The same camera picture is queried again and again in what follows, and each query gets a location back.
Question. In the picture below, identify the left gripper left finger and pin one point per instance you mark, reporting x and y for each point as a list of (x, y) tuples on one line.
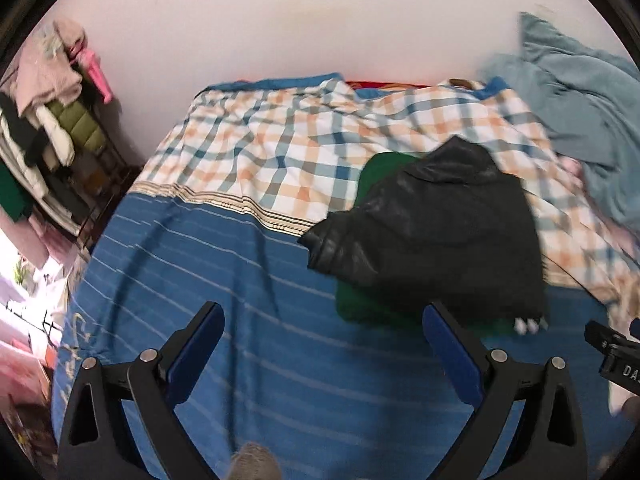
[(96, 441)]

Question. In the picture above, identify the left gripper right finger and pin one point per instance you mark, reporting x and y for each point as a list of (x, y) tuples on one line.
[(549, 441)]

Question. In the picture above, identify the black leather jacket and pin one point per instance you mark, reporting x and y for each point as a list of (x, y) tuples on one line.
[(440, 229)]

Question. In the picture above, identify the pile of clothes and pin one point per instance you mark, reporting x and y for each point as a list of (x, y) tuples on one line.
[(57, 158)]

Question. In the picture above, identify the blue striped bed sheet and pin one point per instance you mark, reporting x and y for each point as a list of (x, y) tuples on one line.
[(216, 215)]

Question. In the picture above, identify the folded green garment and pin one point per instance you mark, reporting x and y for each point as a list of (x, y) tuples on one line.
[(380, 304)]

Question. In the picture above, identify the light blue quilt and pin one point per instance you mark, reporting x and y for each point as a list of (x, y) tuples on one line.
[(588, 100)]

